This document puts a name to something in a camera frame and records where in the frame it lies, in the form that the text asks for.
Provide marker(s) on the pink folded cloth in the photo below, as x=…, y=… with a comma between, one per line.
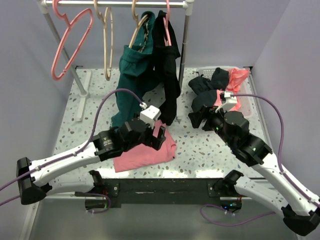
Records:
x=141, y=155

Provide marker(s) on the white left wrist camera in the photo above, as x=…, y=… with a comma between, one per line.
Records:
x=150, y=115

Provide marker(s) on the teal green shorts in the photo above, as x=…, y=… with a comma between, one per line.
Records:
x=136, y=72

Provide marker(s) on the beige wooden hanger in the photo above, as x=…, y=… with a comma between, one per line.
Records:
x=138, y=22
x=107, y=21

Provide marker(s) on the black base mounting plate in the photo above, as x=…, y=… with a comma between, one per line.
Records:
x=164, y=191

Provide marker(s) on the white plastic laundry basket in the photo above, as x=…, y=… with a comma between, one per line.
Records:
x=247, y=104

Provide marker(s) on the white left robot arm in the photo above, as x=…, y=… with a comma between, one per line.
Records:
x=35, y=177

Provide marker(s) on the pink hanger holding black shorts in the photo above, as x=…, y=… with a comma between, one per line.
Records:
x=166, y=19

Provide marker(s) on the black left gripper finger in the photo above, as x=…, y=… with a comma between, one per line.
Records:
x=161, y=132
x=157, y=142

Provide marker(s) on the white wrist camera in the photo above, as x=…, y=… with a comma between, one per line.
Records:
x=226, y=101
x=150, y=115

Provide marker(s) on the white clothes rack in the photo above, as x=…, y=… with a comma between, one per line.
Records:
x=43, y=5

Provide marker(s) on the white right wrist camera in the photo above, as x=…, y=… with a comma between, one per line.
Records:
x=226, y=101

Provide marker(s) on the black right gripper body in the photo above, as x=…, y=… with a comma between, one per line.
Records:
x=214, y=122

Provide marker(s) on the coral pink garment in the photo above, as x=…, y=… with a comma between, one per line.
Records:
x=236, y=77

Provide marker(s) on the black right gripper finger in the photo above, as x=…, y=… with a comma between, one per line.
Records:
x=205, y=111
x=196, y=119

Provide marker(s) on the dark navy garment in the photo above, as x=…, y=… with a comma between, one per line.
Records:
x=206, y=89

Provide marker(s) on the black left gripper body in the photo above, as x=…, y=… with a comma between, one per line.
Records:
x=146, y=139

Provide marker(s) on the black hanging shorts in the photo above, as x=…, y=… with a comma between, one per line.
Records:
x=166, y=68

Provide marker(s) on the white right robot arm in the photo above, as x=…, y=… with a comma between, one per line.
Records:
x=294, y=203

